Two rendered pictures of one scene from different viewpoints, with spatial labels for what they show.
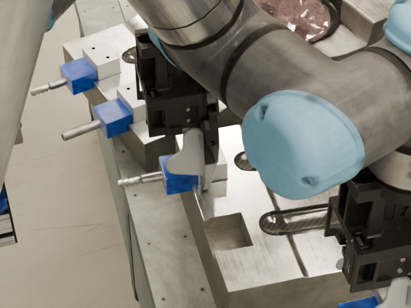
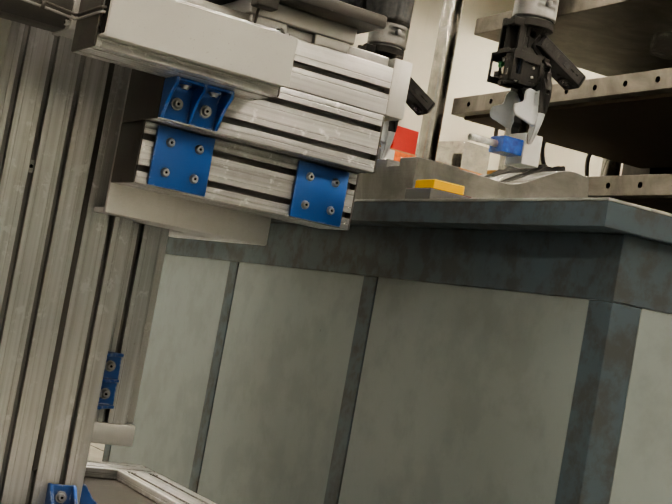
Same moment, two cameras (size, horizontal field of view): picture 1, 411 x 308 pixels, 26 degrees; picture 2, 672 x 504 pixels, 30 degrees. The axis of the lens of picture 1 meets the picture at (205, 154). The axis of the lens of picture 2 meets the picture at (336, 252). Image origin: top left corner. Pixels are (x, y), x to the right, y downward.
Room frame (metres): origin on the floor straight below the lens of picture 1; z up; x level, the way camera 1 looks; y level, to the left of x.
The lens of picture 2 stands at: (-1.50, 0.55, 0.59)
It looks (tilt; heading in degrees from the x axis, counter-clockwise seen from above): 3 degrees up; 348
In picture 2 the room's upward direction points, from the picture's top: 10 degrees clockwise
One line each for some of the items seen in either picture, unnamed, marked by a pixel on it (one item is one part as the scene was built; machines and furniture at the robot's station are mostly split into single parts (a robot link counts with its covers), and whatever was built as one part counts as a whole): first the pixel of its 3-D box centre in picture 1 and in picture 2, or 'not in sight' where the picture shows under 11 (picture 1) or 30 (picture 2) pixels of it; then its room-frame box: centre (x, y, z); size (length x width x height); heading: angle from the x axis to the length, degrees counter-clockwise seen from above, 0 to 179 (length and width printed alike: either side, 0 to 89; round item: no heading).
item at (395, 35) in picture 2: not in sight; (388, 38); (0.78, 0.02, 1.12); 0.08 x 0.08 x 0.05
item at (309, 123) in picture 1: (314, 113); not in sight; (0.48, -0.08, 1.25); 0.11 x 0.11 x 0.08; 38
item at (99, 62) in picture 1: (72, 78); not in sight; (1.01, 0.19, 0.85); 0.13 x 0.05 x 0.05; 121
